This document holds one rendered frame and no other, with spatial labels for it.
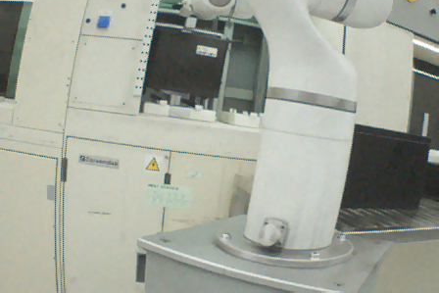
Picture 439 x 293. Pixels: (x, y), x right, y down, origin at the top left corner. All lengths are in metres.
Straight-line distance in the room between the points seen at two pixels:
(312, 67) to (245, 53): 1.70
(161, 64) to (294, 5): 0.94
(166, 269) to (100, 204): 0.72
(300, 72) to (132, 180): 0.79
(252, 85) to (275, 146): 1.70
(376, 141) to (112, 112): 0.67
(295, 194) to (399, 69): 1.05
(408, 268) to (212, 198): 0.85
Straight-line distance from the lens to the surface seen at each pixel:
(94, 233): 1.32
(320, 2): 0.61
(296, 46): 0.58
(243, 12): 1.27
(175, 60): 1.48
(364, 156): 1.00
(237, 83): 2.26
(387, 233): 0.84
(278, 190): 0.59
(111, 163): 1.28
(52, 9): 1.29
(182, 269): 0.58
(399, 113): 1.58
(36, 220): 1.32
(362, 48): 1.43
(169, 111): 1.48
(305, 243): 0.60
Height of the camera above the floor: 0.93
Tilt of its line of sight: 3 degrees down
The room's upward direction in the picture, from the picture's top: 8 degrees clockwise
